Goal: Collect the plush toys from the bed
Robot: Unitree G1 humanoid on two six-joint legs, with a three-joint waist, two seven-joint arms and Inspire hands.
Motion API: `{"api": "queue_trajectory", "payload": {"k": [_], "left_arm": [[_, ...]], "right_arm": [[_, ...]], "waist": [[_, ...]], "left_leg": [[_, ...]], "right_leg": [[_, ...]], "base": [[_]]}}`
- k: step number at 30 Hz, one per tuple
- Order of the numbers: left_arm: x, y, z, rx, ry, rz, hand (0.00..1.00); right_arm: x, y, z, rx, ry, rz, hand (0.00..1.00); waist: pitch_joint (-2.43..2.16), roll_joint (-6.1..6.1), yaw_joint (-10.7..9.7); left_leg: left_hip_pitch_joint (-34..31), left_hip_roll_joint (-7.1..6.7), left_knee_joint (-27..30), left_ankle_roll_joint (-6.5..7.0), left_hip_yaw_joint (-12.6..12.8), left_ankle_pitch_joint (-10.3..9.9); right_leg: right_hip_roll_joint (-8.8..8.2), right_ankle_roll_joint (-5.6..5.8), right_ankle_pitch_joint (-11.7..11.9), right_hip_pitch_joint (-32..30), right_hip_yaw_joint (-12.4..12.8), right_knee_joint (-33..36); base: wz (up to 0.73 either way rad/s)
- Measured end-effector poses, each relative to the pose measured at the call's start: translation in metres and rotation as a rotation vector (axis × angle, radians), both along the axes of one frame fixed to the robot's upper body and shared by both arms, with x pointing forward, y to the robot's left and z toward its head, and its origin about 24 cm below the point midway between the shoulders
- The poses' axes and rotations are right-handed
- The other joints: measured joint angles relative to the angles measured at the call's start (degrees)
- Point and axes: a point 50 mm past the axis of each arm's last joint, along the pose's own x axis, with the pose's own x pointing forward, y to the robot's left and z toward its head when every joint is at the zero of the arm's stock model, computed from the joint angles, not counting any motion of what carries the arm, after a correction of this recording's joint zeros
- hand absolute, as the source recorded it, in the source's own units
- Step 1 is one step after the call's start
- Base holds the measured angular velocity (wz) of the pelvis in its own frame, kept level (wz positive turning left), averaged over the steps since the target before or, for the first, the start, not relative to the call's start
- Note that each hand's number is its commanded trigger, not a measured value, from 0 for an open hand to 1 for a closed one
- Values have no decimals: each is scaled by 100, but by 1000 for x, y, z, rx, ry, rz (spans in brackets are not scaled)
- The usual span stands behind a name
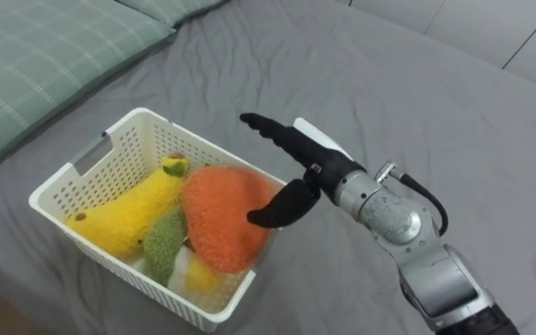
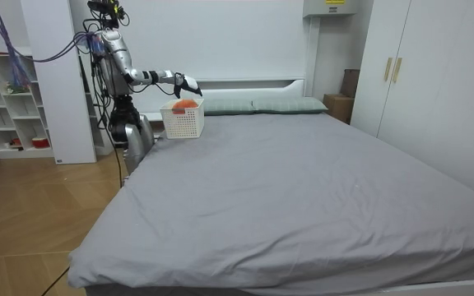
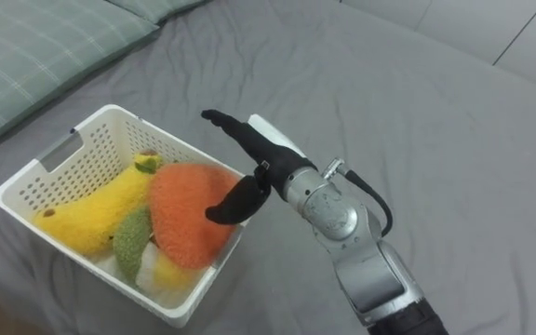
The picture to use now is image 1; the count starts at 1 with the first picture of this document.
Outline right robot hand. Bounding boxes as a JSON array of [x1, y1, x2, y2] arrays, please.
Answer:
[[239, 112, 368, 230]]

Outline orange carrot soft toy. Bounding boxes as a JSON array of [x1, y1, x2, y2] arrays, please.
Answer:
[[181, 166, 280, 275]]

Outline green durian soft toy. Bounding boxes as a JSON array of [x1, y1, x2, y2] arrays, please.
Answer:
[[142, 204, 225, 295]]

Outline yellow banana soft toy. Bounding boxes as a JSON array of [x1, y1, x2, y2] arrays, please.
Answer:
[[65, 154, 191, 261]]

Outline grey bed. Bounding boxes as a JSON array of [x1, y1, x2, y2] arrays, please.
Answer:
[[0, 0, 536, 335]]

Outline white perforated plastic basket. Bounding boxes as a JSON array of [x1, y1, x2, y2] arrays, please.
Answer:
[[28, 107, 288, 334]]

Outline green checked pillow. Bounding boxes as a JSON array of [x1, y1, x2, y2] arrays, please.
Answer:
[[117, 0, 230, 28], [0, 0, 178, 185]]

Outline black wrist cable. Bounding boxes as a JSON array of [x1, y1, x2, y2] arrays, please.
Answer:
[[388, 167, 450, 237]]

